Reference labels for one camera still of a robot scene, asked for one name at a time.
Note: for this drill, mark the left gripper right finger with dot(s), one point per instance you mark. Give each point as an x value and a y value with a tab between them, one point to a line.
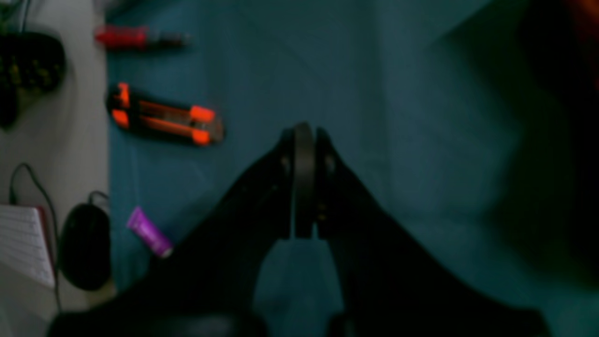
391	286

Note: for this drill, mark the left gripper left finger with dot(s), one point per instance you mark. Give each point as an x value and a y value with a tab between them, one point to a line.
205	288

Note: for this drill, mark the purple glue tube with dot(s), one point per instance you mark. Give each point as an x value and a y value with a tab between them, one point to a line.
149	233

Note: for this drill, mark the black computer mouse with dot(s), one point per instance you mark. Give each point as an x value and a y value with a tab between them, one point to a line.
84	247

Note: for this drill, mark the blue table cloth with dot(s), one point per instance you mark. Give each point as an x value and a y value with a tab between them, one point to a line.
432	103

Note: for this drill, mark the white keyboard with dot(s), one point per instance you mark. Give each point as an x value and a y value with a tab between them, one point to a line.
23	243

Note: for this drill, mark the orange black utility knife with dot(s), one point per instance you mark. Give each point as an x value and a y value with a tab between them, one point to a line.
141	113

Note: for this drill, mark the red screwdriver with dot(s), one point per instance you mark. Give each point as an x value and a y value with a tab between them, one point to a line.
138	38

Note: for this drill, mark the black game controller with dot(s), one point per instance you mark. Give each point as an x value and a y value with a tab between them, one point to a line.
29	62

